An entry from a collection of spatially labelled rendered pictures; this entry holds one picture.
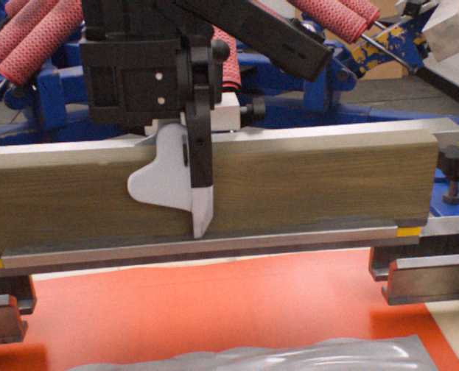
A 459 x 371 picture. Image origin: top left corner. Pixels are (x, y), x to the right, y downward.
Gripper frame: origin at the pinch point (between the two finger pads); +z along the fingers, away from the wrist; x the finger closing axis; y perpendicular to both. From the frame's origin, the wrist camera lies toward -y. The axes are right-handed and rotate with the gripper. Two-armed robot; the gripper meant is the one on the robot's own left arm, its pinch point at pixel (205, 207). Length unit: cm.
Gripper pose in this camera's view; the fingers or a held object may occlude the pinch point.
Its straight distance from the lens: 42.7
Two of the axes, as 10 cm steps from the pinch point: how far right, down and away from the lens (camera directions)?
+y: -9.9, 0.7, -0.9
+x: 1.1, 4.3, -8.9
